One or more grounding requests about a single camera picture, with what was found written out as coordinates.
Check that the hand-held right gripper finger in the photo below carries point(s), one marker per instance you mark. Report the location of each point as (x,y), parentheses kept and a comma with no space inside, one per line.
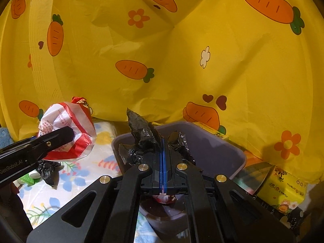
(162,164)
(165,164)

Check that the grey purple plastic bin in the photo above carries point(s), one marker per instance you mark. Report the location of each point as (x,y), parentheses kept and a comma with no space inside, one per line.
(215,146)

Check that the red white plastic bag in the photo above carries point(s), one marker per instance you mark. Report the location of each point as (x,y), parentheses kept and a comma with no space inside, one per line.
(76,121)

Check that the green knitted cloth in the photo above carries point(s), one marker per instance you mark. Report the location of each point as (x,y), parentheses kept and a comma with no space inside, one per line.
(25,180)

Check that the white floral tablecloth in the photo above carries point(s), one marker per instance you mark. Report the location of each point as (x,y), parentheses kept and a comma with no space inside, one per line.
(83,174)

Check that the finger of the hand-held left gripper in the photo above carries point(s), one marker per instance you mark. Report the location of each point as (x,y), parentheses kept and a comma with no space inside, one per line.
(54,141)

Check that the small black plastic bag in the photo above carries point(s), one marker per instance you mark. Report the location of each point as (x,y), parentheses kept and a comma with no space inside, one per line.
(49,173)

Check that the yellow carrot print cloth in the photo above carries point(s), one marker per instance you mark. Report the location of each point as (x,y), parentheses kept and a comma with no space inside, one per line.
(177,55)

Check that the dark printed box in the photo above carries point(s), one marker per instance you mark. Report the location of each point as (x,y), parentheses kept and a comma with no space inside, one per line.
(286,217)

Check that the red white plastic scrap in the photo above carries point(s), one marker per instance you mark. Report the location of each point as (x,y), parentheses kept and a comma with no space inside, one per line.
(164,198)

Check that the blue fuzzy cloth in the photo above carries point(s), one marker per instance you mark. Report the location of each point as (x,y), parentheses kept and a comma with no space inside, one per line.
(5,138)

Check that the yellow cardboard box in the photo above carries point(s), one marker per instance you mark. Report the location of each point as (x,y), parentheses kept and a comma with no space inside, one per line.
(212,131)

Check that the shiny grey packet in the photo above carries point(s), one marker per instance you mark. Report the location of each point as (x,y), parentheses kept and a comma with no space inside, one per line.
(253,179)

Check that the yellow tissue pack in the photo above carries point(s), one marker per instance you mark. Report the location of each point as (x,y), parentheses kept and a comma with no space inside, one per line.
(283,189)

